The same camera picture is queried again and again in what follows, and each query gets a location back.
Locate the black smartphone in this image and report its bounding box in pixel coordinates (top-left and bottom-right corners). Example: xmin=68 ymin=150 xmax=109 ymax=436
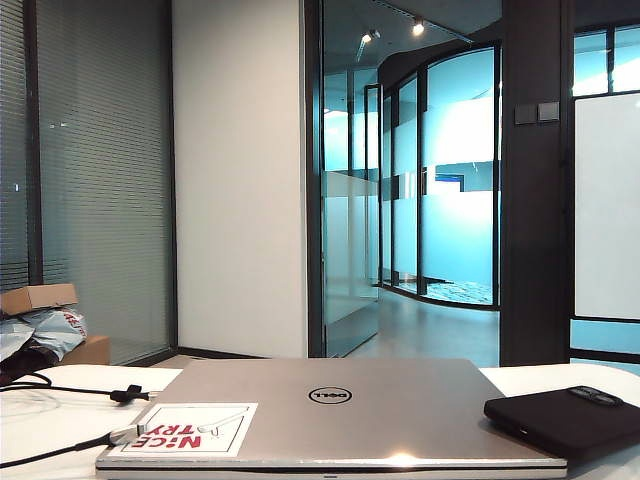
xmin=483 ymin=384 xmax=640 ymax=462

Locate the frosted glass door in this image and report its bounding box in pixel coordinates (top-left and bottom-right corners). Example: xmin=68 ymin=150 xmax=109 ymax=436
xmin=322 ymin=84 xmax=384 ymax=359

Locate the silver Dell laptop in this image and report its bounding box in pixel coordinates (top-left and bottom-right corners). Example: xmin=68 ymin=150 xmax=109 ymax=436
xmin=93 ymin=357 xmax=570 ymax=471

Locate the large brown cardboard box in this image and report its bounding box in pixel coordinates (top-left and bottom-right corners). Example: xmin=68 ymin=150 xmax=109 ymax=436
xmin=62 ymin=334 xmax=112 ymax=366

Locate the white Nice Try sticker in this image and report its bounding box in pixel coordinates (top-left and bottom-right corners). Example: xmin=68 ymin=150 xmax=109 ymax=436
xmin=108 ymin=402 xmax=259 ymax=456

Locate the flat brown cardboard box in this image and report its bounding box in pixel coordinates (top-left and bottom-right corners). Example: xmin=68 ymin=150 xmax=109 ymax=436
xmin=0 ymin=283 xmax=80 ymax=315

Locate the grey plastic mailing bag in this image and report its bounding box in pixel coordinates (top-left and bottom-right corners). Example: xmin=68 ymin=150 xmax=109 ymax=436
xmin=0 ymin=307 xmax=89 ymax=362

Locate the dark fabric bag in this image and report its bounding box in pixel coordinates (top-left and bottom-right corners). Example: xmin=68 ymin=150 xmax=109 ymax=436
xmin=0 ymin=342 xmax=64 ymax=386

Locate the black cable with strap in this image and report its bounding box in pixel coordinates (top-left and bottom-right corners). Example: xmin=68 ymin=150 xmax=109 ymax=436
xmin=0 ymin=368 xmax=154 ymax=407

